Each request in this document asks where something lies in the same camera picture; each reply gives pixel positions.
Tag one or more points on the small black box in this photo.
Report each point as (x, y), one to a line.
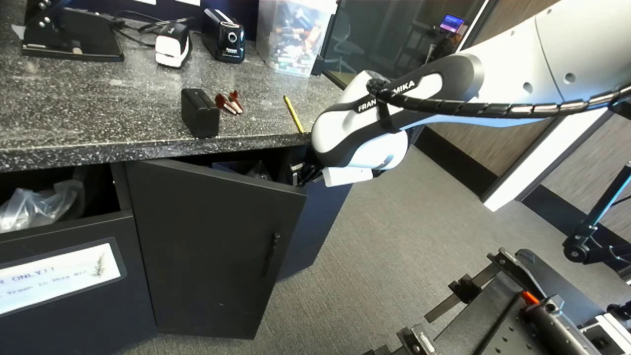
(200, 114)

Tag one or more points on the small red clip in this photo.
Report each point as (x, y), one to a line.
(235, 102)
(226, 106)

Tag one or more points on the small blue lit screen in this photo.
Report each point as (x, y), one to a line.
(454, 25)

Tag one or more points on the black cabinet with granite top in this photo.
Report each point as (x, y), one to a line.
(40, 337)

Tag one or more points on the blue and black stand leg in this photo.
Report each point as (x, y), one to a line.
(602, 210)

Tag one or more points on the light grey wrist camera box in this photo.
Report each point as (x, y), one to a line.
(348, 177)

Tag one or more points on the white stapler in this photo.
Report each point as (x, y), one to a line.
(172, 47)

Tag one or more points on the clear plastic bag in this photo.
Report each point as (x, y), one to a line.
(32, 208)

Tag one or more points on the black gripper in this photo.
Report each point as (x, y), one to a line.
(312, 173)

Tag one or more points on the dark glass panel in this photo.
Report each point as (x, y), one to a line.
(395, 33)

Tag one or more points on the yellow pencil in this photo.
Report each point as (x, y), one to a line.
(295, 116)

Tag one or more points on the white paper label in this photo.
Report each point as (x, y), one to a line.
(52, 277)

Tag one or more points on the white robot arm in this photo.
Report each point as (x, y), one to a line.
(559, 53)

